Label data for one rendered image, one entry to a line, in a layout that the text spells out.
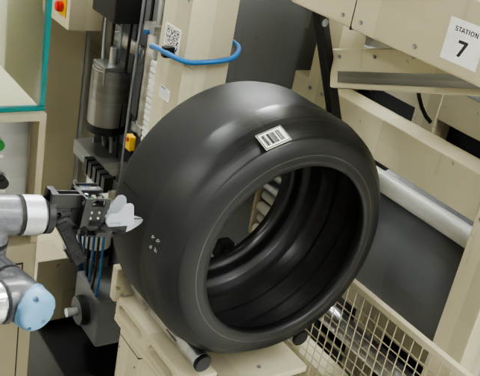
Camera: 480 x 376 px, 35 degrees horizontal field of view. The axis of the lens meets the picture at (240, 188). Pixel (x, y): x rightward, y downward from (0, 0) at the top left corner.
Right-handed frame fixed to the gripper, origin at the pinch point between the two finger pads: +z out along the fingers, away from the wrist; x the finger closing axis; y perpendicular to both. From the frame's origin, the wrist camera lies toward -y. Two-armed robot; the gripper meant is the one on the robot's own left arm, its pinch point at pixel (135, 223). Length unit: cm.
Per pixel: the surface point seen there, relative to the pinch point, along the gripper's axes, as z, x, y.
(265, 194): 65, 38, -12
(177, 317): 9.1, -10.4, -16.6
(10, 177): -5, 56, -17
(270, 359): 47, -4, -38
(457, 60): 43, -27, 49
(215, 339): 19.1, -12.3, -22.2
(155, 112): 21.4, 37.7, 10.7
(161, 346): 18.0, 3.9, -35.4
